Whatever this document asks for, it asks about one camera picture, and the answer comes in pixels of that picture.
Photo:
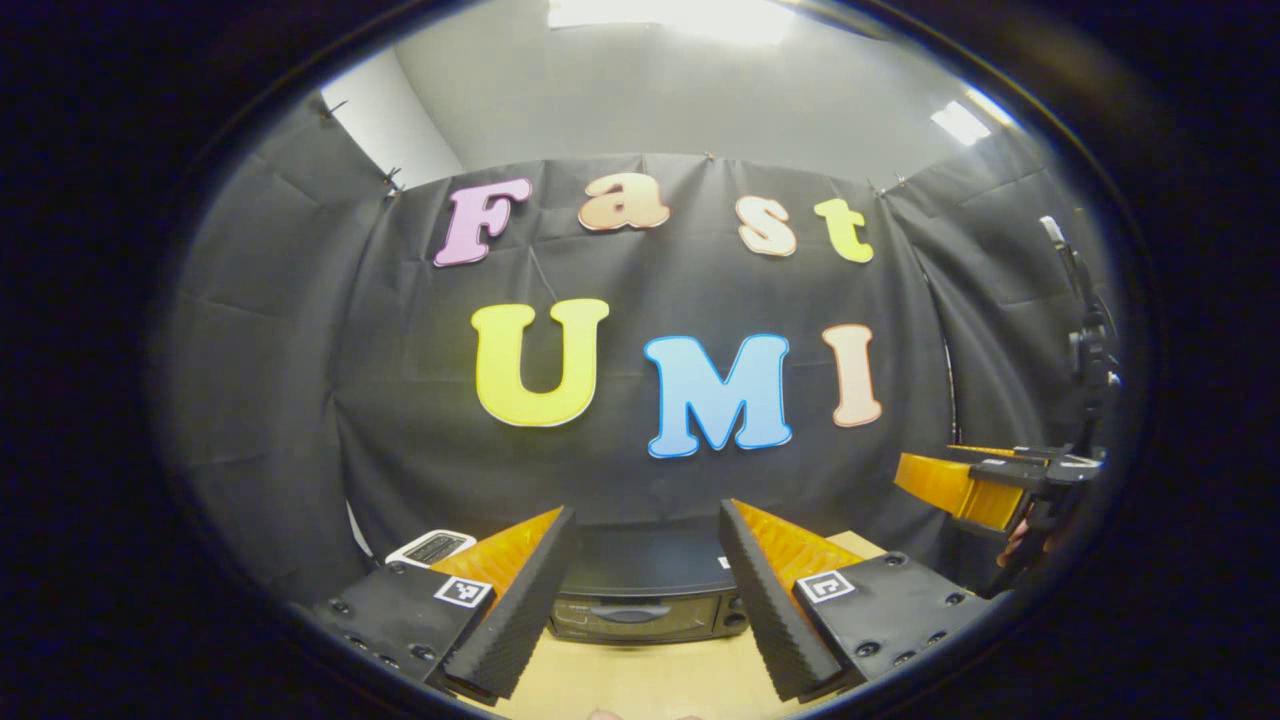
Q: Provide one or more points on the white toaster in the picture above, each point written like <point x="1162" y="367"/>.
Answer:
<point x="430" y="548"/>

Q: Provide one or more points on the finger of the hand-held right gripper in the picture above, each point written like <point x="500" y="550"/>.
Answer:
<point x="1000" y="452"/>
<point x="950" y="485"/>

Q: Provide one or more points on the black backdrop cloth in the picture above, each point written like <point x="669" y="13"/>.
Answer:
<point x="400" y="350"/>

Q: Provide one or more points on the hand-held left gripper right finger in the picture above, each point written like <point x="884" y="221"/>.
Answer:
<point x="765" y="600"/>

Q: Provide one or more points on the small ceiling light panel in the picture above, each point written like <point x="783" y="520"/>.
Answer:
<point x="960" y="122"/>

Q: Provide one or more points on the large ceiling light panel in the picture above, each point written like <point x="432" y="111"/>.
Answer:
<point x="670" y="18"/>

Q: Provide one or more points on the black electric oven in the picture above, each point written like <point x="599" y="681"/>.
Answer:
<point x="640" y="575"/>

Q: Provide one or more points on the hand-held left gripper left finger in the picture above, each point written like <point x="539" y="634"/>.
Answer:
<point x="530" y="600"/>

